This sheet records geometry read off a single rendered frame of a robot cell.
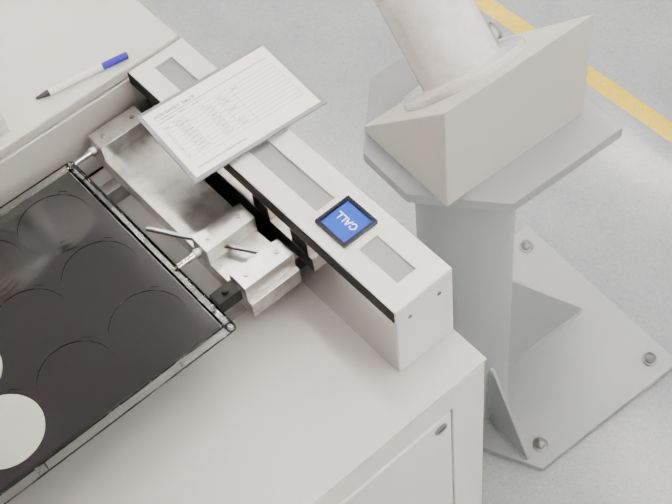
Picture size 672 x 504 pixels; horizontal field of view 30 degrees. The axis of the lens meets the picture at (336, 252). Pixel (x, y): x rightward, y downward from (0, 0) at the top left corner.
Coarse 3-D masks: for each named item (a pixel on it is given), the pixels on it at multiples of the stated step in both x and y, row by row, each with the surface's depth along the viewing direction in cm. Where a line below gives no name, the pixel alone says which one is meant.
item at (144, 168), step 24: (144, 144) 176; (120, 168) 174; (144, 168) 174; (168, 168) 174; (144, 192) 171; (168, 192) 171; (192, 192) 171; (216, 192) 170; (168, 216) 169; (192, 216) 168; (216, 216) 168; (264, 240) 165; (216, 264) 163; (240, 264) 163; (288, 288) 163
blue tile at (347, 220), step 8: (344, 208) 156; (352, 208) 156; (328, 216) 156; (336, 216) 156; (344, 216) 156; (352, 216) 155; (360, 216) 155; (328, 224) 155; (336, 224) 155; (344, 224) 155; (352, 224) 155; (360, 224) 155; (336, 232) 154; (344, 232) 154; (352, 232) 154; (344, 240) 153
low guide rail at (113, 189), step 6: (114, 180) 177; (102, 186) 177; (108, 186) 176; (114, 186) 176; (120, 186) 176; (108, 192) 176; (114, 192) 176; (120, 192) 177; (126, 192) 178; (114, 198) 177; (120, 198) 178
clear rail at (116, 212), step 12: (72, 168) 172; (84, 180) 171; (96, 192) 169; (108, 204) 168; (120, 216) 166; (132, 228) 165; (156, 252) 162; (168, 264) 161; (180, 276) 160; (204, 300) 158; (216, 312) 156
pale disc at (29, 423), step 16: (0, 400) 152; (16, 400) 152; (32, 400) 152; (0, 416) 151; (16, 416) 151; (32, 416) 150; (0, 432) 150; (16, 432) 149; (32, 432) 149; (0, 448) 148; (16, 448) 148; (32, 448) 148; (0, 464) 147; (16, 464) 147
